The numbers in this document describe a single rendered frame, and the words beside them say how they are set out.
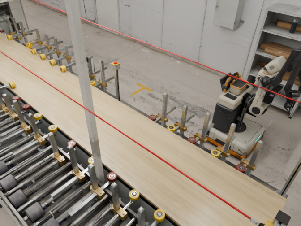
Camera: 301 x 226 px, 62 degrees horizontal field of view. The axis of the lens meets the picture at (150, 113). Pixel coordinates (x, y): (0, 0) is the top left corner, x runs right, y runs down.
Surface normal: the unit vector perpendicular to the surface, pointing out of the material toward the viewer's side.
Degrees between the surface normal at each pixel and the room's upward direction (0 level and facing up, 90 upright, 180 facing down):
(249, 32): 90
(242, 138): 0
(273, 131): 0
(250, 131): 0
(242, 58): 90
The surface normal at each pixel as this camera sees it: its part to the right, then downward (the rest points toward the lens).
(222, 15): -0.66, 0.46
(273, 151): 0.02, -0.78
